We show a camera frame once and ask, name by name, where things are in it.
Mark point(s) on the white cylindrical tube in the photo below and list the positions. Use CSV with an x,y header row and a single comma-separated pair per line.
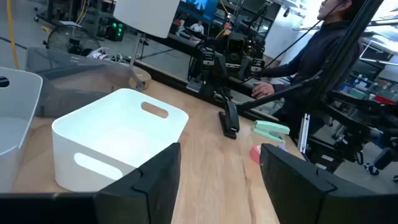
x,y
146,15

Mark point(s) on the red tape roll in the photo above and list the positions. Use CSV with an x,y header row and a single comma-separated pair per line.
x,y
255,154

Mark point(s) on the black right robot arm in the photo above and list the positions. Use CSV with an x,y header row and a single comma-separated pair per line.
x,y
205,88

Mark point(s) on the black floor fan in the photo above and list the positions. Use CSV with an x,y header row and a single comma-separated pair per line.
x,y
73,39

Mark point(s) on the mint green stapler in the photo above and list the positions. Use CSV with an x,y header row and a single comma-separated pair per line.
x,y
270,127

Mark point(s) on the dark translucent plastic bin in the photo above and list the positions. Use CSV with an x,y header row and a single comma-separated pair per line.
x,y
77,84

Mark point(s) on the silver aluminium bracket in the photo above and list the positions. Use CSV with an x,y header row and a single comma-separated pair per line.
x,y
304,133

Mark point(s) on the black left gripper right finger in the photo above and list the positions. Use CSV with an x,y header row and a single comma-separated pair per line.
x,y
295,193

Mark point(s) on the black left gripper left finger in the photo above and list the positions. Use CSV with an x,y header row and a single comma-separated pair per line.
x,y
149,193

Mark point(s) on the white plastic bin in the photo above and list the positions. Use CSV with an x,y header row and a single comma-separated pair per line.
x,y
124,143

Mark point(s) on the black stapler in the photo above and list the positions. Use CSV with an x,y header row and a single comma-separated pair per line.
x,y
231,119

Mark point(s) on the person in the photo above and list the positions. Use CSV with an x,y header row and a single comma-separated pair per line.
x,y
314,53
197,28

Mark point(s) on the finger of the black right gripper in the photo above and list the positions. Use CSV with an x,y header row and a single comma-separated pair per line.
x,y
207,68
256,70

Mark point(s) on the computer monitor blue screen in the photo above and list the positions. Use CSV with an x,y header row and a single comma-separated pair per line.
x,y
202,7

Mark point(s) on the light grey plastic bin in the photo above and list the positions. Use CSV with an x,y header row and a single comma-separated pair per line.
x,y
18,130

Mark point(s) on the black device green lights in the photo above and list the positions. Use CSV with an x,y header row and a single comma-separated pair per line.
x,y
115,31

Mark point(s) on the person's hand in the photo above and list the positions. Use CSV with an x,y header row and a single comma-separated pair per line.
x,y
262,90

